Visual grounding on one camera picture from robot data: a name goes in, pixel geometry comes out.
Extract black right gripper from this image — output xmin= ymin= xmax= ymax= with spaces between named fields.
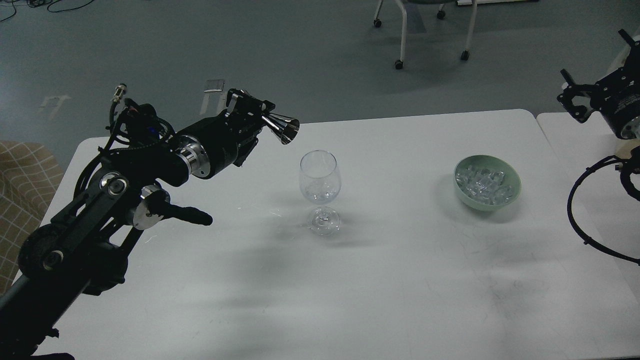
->
xmin=556 ymin=28 xmax=640 ymax=141

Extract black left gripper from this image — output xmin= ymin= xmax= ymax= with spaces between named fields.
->
xmin=173 ymin=88 xmax=275 ymax=180

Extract steel cocktail jigger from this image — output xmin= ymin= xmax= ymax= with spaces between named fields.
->
xmin=260 ymin=112 xmax=301 ymax=145

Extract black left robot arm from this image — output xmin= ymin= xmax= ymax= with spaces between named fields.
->
xmin=1 ymin=84 xmax=300 ymax=360

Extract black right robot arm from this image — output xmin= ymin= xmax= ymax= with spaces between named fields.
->
xmin=552 ymin=30 xmax=639 ymax=267

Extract clear wine glass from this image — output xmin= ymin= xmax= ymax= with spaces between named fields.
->
xmin=298 ymin=149 xmax=342 ymax=236

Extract pile of ice cubes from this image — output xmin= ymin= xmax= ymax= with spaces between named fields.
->
xmin=455 ymin=165 xmax=515 ymax=206

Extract green bowl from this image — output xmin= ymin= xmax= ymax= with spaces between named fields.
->
xmin=453 ymin=154 xmax=522 ymax=212

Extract white rolling chair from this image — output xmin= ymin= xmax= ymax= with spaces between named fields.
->
xmin=372 ymin=0 xmax=462 ymax=70

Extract beige checkered sofa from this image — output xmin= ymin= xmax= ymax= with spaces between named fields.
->
xmin=0 ymin=140 xmax=64 ymax=294

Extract black floor cables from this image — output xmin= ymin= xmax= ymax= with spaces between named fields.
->
xmin=0 ymin=0 xmax=96 ymax=22

